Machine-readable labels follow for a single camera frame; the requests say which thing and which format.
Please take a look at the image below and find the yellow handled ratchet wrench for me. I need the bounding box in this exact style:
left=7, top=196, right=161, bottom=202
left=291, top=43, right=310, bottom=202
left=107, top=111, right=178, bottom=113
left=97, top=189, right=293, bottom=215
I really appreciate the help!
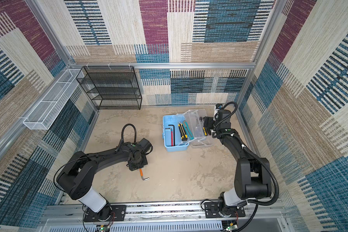
left=199, top=117, right=208, bottom=136

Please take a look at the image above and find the yellow black utility knife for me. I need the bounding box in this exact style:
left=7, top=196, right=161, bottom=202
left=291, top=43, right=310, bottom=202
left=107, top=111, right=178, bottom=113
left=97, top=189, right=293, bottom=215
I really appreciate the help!
left=178, top=123, right=188, bottom=141

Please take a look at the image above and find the light blue plastic toolbox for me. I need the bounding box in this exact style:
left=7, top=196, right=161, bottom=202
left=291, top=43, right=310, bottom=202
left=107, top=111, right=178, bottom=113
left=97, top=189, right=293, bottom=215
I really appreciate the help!
left=162, top=109, right=213, bottom=152

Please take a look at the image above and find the black wire mesh shelf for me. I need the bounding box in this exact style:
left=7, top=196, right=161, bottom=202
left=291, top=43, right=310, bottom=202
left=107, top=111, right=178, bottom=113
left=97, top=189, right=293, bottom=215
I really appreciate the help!
left=76, top=66, right=142, bottom=110

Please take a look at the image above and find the teal utility knife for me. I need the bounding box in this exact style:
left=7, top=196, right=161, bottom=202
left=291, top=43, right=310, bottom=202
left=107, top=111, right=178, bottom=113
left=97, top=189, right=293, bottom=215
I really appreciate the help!
left=183, top=120, right=194, bottom=140

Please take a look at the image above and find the white wire mesh basket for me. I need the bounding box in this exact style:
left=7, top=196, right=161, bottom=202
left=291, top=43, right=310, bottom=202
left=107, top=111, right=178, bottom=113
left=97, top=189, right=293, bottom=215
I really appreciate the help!
left=23, top=69, right=80, bottom=130

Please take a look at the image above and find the red handled hex key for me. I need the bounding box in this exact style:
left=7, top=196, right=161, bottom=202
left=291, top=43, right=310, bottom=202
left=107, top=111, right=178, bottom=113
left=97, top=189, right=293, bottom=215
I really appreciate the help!
left=166, top=128, right=175, bottom=147

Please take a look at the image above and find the aluminium front rail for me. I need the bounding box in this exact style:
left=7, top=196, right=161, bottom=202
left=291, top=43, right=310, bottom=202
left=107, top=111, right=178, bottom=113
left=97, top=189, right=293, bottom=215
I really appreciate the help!
left=37, top=200, right=294, bottom=232

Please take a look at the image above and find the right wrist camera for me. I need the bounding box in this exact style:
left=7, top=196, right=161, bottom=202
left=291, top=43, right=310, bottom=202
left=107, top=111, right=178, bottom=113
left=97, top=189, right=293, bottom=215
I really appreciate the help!
left=214, top=103, right=223, bottom=117

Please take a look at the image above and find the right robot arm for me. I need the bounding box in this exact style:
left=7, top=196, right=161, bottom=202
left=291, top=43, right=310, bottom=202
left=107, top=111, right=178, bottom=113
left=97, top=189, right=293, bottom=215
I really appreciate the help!
left=204, top=101, right=279, bottom=217

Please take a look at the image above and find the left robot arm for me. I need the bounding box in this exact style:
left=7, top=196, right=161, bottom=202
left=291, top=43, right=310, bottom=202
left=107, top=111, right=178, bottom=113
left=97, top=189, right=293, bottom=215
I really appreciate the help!
left=54, top=124, right=153, bottom=222

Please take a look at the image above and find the long black hex key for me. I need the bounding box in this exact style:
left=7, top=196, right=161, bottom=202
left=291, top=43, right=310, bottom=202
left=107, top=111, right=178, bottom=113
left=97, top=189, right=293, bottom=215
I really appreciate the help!
left=165, top=124, right=175, bottom=147

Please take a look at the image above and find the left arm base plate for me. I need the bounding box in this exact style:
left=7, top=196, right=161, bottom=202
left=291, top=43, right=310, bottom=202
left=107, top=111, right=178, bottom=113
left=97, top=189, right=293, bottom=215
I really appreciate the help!
left=83, top=204, right=127, bottom=223

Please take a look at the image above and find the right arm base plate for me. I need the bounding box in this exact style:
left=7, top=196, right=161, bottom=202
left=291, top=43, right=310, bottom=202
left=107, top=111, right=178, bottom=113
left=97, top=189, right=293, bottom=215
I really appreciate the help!
left=200, top=201, right=246, bottom=218

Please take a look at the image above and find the orange handled hex key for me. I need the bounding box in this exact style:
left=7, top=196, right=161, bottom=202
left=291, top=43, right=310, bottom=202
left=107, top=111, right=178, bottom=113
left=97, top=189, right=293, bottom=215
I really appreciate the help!
left=139, top=169, right=150, bottom=181

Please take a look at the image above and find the small clear handled screwdriver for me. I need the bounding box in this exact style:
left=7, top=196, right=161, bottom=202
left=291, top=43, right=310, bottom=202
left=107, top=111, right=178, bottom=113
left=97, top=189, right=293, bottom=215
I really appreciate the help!
left=194, top=116, right=202, bottom=137

